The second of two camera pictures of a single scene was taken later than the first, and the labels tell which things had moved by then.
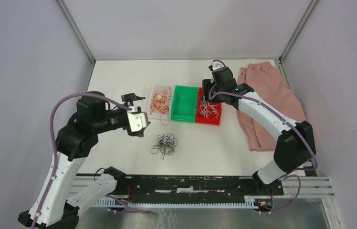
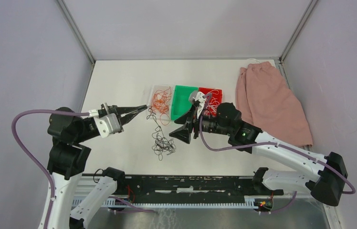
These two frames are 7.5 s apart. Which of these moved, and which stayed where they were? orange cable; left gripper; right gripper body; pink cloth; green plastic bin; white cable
Moved: left gripper; right gripper body
Stayed: green plastic bin; orange cable; pink cloth; white cable
